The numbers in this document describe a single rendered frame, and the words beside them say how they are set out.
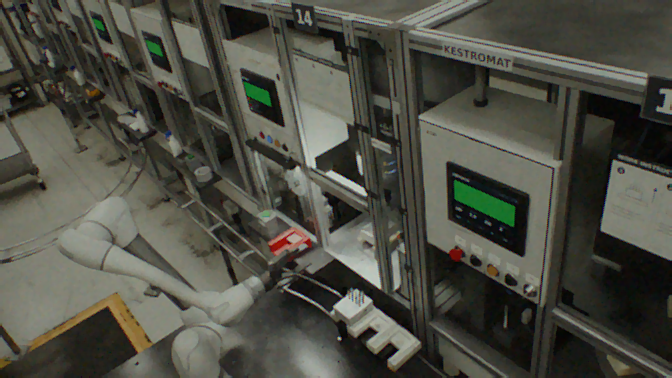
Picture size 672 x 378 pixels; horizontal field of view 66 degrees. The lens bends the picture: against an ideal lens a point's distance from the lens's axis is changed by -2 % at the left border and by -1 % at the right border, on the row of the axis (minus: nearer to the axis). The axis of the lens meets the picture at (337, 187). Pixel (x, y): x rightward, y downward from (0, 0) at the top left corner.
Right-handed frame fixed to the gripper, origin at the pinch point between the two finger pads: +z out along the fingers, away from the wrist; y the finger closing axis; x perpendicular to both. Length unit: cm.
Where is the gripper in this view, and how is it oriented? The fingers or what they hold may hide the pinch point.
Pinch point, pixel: (302, 257)
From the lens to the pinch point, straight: 208.1
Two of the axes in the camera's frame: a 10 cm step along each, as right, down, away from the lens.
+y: -1.5, -8.1, -5.6
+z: 7.6, -4.6, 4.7
